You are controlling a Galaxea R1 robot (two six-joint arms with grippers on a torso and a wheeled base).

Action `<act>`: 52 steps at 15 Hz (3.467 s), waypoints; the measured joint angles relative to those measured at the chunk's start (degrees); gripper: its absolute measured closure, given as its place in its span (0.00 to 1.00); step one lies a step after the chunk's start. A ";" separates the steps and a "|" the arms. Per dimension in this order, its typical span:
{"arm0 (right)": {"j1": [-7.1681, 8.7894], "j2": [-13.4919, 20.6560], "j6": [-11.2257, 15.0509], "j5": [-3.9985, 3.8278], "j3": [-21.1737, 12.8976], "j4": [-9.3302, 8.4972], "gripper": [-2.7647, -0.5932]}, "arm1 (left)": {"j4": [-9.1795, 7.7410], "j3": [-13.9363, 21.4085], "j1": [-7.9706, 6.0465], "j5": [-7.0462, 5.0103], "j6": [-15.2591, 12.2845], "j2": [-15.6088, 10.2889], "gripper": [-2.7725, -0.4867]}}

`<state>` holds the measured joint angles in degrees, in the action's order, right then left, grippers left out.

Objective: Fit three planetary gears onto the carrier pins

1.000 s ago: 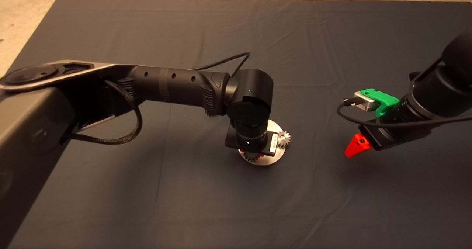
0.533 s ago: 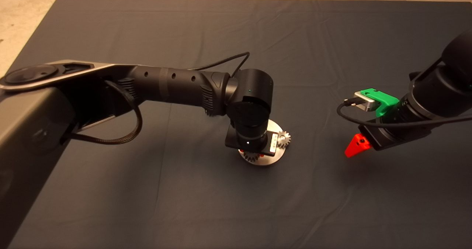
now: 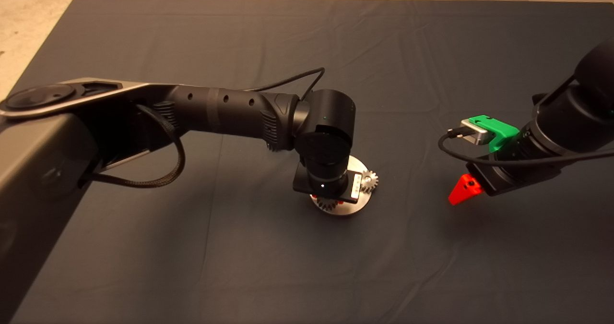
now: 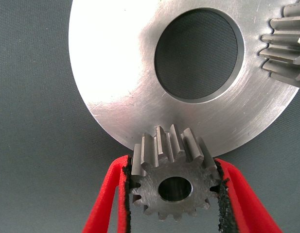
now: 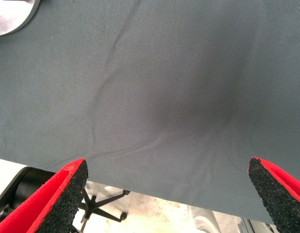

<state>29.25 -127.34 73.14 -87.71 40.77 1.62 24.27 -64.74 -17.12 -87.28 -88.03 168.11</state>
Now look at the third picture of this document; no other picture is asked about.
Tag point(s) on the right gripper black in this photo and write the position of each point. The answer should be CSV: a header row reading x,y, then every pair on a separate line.
x,y
513,180

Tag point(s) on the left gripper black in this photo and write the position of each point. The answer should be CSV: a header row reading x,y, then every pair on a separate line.
x,y
352,187

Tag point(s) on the small steel planetary gear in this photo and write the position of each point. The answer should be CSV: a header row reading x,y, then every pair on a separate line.
x,y
328,205
370,182

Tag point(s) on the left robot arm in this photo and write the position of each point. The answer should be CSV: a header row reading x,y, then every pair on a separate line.
x,y
216,110

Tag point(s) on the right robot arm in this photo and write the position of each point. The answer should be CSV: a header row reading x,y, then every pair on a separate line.
x,y
575,117

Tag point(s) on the round metal carrier plate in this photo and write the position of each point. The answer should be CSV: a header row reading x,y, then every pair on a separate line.
x,y
357,208

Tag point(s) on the dark grey table cloth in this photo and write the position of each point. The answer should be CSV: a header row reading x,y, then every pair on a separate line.
x,y
345,266

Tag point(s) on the long black braided sleeve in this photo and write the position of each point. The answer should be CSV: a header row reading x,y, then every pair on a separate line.
x,y
180,165

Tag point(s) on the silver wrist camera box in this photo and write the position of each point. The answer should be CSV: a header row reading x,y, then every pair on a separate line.
x,y
475,133

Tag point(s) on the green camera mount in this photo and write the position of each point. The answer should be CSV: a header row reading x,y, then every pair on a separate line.
x,y
499,129

